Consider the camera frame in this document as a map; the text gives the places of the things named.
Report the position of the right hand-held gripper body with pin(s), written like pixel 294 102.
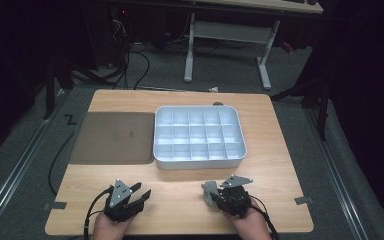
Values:
pixel 236 201

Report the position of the white compartment box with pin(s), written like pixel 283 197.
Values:
pixel 198 136

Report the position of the small white floor scrap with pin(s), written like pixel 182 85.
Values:
pixel 214 89

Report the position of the brown mat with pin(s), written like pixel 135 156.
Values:
pixel 113 138

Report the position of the small dark round knob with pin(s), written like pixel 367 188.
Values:
pixel 217 103

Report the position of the small red object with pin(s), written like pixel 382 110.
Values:
pixel 287 47

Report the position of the metal floor rail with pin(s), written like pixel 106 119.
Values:
pixel 333 173
pixel 13 173

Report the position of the black mouse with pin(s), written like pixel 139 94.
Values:
pixel 312 2

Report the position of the grey tape piece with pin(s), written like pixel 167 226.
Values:
pixel 304 200
pixel 56 205

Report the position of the person's left hand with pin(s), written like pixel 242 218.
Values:
pixel 108 230

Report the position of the wooden desk with white frame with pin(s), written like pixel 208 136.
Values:
pixel 230 31

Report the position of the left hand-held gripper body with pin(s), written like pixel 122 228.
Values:
pixel 120 203

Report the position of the black stand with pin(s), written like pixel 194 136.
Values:
pixel 49 96
pixel 323 113

